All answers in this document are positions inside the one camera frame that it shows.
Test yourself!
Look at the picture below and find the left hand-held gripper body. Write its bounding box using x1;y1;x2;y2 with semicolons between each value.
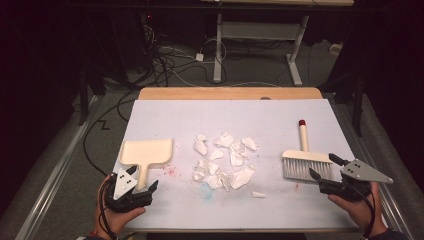
104;167;154;215

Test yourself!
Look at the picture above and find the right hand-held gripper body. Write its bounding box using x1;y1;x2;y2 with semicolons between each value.
318;158;395;203

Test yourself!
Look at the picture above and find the cream plastic dustpan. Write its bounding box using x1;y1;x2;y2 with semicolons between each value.
118;138;174;191

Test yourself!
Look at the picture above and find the cream hand brush red cap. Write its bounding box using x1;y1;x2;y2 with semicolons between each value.
281;119;335;183

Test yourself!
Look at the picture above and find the pile of white paper scraps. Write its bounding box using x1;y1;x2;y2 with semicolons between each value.
191;131;268;200

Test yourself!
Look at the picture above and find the person's left hand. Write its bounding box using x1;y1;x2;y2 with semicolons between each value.
94;174;147;240

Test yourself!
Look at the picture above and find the person's right hand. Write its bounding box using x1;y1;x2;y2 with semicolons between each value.
327;181;390;238

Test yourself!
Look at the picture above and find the small white box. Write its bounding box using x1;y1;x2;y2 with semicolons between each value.
329;42;344;56

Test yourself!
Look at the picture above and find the white metal desk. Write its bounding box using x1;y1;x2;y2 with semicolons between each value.
199;0;355;87

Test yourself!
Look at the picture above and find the aluminium floor rail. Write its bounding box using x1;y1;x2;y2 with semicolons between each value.
14;95;102;240
333;96;415;240

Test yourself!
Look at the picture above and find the left hand-held gripper black cable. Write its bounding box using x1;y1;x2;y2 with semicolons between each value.
97;179;118;240

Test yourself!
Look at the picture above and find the hand-held gripper black cable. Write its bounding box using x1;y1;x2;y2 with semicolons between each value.
97;179;118;240
346;183;377;240

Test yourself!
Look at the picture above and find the right hand-held gripper black cable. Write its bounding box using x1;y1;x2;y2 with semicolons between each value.
346;183;377;240

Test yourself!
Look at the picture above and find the black floor cable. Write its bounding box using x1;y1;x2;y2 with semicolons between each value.
82;98;135;178

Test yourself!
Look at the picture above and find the tangle of black cables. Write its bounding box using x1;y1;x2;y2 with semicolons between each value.
141;23;229;88

